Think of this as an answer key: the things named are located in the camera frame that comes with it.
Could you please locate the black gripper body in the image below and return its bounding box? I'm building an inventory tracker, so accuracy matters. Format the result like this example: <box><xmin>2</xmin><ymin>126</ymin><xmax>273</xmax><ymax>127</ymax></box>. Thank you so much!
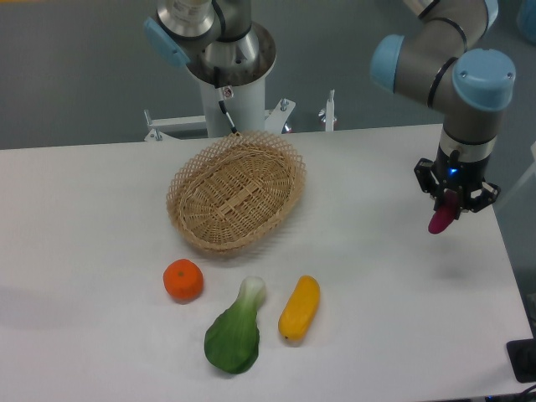
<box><xmin>434</xmin><ymin>148</ymin><xmax>490</xmax><ymax>214</ymax></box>

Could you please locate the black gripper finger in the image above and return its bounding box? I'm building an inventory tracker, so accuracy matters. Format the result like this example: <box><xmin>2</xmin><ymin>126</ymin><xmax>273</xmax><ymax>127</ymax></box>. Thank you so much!
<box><xmin>414</xmin><ymin>158</ymin><xmax>440</xmax><ymax>207</ymax></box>
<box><xmin>463</xmin><ymin>182</ymin><xmax>501</xmax><ymax>214</ymax></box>

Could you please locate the purple sweet potato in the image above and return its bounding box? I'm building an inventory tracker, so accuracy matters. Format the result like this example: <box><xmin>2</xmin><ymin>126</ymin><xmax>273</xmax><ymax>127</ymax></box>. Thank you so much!
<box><xmin>428</xmin><ymin>191</ymin><xmax>458</xmax><ymax>235</ymax></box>

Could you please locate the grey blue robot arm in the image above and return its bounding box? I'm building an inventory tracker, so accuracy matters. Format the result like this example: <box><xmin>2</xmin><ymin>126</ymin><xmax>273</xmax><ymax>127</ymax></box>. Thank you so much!
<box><xmin>369</xmin><ymin>1</ymin><xmax>516</xmax><ymax>217</ymax></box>

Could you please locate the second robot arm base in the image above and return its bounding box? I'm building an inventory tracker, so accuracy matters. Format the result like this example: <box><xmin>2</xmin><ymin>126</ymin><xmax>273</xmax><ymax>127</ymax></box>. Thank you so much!
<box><xmin>143</xmin><ymin>0</ymin><xmax>276</xmax><ymax>88</ymax></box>

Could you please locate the woven wicker basket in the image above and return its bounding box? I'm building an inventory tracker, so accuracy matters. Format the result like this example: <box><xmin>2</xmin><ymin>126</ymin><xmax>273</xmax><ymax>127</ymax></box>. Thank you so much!
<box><xmin>166</xmin><ymin>131</ymin><xmax>307</xmax><ymax>255</ymax></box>

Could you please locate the black device at edge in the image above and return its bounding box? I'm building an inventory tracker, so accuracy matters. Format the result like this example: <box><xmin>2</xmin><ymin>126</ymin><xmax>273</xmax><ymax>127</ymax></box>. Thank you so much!
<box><xmin>506</xmin><ymin>338</ymin><xmax>535</xmax><ymax>384</ymax></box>

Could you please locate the yellow toy corn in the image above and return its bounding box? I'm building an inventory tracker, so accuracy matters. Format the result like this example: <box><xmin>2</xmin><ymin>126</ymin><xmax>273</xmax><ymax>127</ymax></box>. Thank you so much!
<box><xmin>278</xmin><ymin>276</ymin><xmax>321</xmax><ymax>343</ymax></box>

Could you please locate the green bok choy toy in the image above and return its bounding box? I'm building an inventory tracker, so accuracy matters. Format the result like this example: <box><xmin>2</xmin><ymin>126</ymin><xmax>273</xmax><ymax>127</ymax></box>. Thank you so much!
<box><xmin>204</xmin><ymin>276</ymin><xmax>266</xmax><ymax>374</ymax></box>

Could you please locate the orange toy pumpkin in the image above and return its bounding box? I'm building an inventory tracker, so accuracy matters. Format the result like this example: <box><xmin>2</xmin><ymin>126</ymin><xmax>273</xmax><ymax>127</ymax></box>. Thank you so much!
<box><xmin>162</xmin><ymin>259</ymin><xmax>204</xmax><ymax>302</ymax></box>

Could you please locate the white bracket with knob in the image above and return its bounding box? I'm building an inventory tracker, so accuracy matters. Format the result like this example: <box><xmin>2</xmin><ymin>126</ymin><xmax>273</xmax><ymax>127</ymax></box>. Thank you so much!
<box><xmin>318</xmin><ymin>89</ymin><xmax>337</xmax><ymax>132</ymax></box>

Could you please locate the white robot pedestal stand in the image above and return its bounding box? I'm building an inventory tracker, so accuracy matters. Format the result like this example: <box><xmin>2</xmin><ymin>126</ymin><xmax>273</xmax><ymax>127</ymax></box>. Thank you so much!
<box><xmin>144</xmin><ymin>78</ymin><xmax>296</xmax><ymax>142</ymax></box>

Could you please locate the black cable with tag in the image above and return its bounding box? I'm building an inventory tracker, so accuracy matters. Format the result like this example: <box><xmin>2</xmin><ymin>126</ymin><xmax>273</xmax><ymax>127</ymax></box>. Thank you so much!
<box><xmin>213</xmin><ymin>66</ymin><xmax>241</xmax><ymax>137</ymax></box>

